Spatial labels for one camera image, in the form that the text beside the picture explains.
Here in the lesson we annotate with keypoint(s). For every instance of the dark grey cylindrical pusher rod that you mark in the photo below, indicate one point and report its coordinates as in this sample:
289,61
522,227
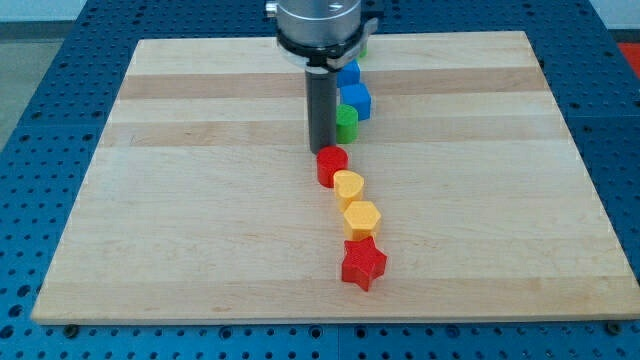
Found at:
321,93

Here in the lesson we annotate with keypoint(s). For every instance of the green cylinder block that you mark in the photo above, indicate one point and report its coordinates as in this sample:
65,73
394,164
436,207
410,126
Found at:
347,120

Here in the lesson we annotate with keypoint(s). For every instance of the blue block behind cube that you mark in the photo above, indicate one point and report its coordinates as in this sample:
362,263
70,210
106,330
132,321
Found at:
349,74

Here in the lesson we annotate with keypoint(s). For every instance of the red cylinder block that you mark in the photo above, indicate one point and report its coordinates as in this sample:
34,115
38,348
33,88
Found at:
329,160

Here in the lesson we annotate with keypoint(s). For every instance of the yellow heart block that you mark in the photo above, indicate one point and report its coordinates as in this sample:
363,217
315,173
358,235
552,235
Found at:
348,187

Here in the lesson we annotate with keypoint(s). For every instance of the yellow hexagon block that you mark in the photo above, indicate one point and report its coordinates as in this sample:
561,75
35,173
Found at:
361,220

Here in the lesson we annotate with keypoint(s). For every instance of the wooden board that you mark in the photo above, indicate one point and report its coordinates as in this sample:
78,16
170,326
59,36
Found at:
201,203

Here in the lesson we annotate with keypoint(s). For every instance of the red star block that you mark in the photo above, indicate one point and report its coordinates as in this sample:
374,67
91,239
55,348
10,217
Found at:
363,262

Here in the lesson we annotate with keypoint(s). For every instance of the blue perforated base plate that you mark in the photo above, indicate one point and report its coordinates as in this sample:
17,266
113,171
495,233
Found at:
45,159

